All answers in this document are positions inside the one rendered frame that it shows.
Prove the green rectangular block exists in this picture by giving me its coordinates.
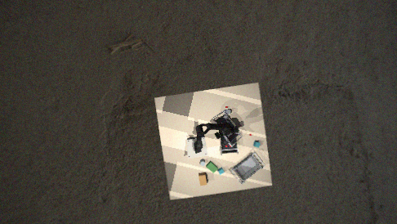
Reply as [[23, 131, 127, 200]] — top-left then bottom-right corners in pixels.
[[206, 161, 218, 172]]

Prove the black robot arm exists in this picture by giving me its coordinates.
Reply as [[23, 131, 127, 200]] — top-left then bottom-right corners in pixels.
[[194, 123, 239, 154]]

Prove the tan rectangular block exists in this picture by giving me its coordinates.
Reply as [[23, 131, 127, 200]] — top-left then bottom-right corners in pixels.
[[198, 172, 207, 186]]

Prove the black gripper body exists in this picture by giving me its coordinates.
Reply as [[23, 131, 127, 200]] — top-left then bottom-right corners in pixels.
[[215, 132, 223, 139]]

